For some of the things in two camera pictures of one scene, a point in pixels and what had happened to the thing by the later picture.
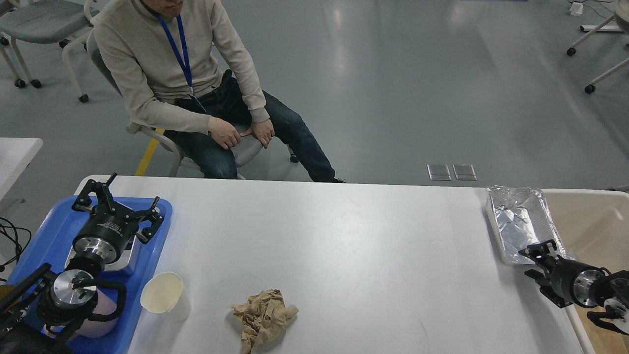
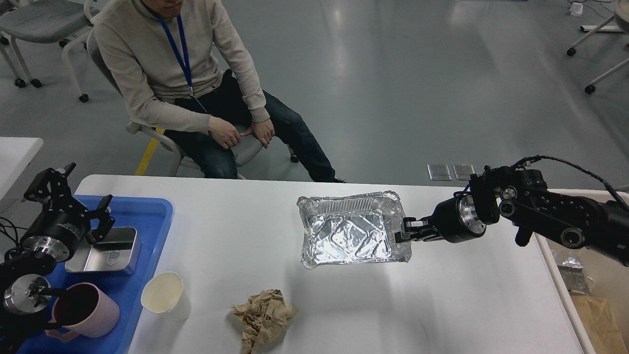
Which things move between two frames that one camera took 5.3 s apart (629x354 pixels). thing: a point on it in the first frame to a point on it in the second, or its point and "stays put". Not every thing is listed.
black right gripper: [585, 284] to [457, 220]
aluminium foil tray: [520, 219] to [351, 229]
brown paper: [264, 317] stays put
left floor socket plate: [439, 172] stays put
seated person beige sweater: [179, 70] stays put
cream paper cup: [163, 293] stays put
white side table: [15, 154] stays put
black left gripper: [104, 232] to [57, 230]
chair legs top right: [621, 14] stays put
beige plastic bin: [594, 223] to [610, 275]
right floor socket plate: [464, 172] stays put
